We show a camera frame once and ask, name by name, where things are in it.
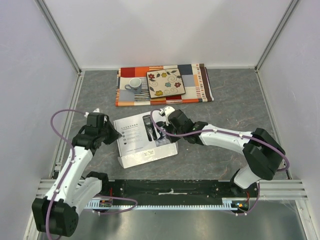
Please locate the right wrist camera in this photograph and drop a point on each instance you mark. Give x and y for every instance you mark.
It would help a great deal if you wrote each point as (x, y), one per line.
(165, 112)

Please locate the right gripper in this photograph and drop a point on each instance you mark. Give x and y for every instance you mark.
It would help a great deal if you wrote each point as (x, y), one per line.
(169, 127)

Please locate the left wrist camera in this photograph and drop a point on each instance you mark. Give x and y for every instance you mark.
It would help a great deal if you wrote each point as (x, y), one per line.
(97, 110)

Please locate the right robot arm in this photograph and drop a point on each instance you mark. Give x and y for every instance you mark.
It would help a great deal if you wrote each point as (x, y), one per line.
(261, 151)

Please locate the striped grey mug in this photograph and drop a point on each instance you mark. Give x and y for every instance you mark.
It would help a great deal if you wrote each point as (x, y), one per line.
(134, 86)

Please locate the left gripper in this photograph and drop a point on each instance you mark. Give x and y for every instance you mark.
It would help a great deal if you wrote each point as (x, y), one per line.
(115, 134)

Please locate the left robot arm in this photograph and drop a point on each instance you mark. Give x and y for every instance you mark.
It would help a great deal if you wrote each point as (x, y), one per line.
(57, 212)

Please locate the patchwork orange cloth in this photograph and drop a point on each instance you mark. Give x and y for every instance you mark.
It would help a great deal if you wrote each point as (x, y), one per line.
(195, 78)

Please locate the grey cable duct rail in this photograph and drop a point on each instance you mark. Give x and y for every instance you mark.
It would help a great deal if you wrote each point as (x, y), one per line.
(98, 204)

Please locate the floral square plate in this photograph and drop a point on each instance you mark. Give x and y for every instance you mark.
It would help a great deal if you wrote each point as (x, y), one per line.
(165, 83)

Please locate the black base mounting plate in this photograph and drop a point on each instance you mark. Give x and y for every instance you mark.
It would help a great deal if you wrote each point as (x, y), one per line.
(176, 191)

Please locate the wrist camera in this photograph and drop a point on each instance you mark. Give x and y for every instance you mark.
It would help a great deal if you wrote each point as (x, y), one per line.
(165, 112)
(97, 110)

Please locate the white hair clipper kit box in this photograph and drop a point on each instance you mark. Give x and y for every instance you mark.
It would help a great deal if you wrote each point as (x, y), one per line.
(134, 146)

